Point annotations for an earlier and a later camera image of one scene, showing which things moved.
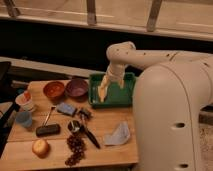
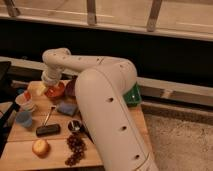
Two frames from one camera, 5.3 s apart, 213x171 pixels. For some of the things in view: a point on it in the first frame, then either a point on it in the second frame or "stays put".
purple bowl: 77,89 stays put
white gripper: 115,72 -> 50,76
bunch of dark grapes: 76,143 stays put
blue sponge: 66,108 stays put
